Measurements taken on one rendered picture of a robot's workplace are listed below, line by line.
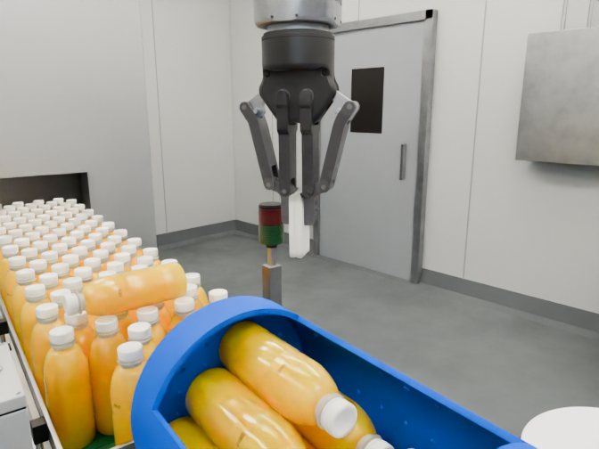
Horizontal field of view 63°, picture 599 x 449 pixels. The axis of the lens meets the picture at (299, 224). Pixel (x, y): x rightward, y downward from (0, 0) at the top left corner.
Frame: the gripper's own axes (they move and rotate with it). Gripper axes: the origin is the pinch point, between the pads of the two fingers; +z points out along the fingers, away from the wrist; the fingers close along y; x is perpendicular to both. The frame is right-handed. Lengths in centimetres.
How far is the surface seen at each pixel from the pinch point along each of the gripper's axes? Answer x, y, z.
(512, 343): 266, 59, 140
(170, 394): -1.1, -17.8, 24.3
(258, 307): 5.3, -7.5, 13.3
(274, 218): 58, -25, 14
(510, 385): 213, 53, 140
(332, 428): -7.6, 5.9, 19.6
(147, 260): 49, -57, 25
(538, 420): 20.8, 30.6, 33.2
